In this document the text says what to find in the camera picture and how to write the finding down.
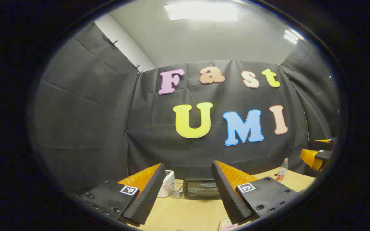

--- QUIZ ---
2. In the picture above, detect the black electric oven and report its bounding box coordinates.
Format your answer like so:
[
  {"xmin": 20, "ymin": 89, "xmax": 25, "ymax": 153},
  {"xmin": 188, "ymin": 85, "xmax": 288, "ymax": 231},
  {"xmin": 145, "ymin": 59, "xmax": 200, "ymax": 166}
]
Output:
[{"xmin": 183, "ymin": 176, "xmax": 221, "ymax": 200}]

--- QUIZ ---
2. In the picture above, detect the large ceiling light panel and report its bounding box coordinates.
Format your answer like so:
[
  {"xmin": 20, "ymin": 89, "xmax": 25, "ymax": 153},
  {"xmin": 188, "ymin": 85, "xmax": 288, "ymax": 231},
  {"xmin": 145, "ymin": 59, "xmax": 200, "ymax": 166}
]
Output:
[{"xmin": 165, "ymin": 2, "xmax": 239, "ymax": 21}]

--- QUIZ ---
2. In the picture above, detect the clear glass cup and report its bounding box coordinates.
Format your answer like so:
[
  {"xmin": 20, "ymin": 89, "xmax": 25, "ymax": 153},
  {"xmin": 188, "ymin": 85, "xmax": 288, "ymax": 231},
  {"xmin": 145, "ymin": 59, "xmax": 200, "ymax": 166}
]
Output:
[{"xmin": 169, "ymin": 182, "xmax": 184, "ymax": 199}]

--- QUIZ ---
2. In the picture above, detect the clear plastic water bottle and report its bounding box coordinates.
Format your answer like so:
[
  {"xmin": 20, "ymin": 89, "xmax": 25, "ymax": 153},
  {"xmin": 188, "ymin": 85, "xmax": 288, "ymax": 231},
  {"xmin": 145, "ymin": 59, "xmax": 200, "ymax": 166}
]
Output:
[{"xmin": 276, "ymin": 158, "xmax": 289, "ymax": 183}]

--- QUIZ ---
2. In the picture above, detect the small ceiling light panel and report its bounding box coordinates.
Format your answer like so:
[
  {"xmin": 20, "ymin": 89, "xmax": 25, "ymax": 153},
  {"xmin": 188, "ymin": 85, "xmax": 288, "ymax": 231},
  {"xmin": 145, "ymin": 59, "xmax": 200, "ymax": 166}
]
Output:
[{"xmin": 283, "ymin": 29, "xmax": 305, "ymax": 45}]

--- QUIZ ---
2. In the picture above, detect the black backdrop cloth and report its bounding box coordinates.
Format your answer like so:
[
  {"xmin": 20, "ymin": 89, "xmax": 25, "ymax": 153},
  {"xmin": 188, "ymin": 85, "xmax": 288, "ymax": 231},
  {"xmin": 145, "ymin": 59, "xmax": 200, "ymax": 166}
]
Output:
[{"xmin": 31, "ymin": 22, "xmax": 341, "ymax": 193}]

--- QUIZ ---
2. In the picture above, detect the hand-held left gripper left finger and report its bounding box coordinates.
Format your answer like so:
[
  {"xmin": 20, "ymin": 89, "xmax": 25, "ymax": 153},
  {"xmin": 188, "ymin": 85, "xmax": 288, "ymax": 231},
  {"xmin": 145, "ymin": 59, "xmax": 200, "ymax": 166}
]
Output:
[{"xmin": 76, "ymin": 163, "xmax": 167, "ymax": 227}]

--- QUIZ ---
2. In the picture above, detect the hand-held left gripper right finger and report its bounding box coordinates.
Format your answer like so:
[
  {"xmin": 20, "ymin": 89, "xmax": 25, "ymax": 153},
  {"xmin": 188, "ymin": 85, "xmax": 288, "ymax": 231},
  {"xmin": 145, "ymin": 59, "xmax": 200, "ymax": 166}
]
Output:
[{"xmin": 211, "ymin": 160, "xmax": 305, "ymax": 225}]

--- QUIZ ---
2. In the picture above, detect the white toaster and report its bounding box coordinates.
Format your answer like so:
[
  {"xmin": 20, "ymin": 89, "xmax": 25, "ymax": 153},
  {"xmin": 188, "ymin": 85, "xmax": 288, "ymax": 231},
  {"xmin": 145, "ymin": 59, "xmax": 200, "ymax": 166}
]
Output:
[{"xmin": 157, "ymin": 170, "xmax": 176, "ymax": 198}]

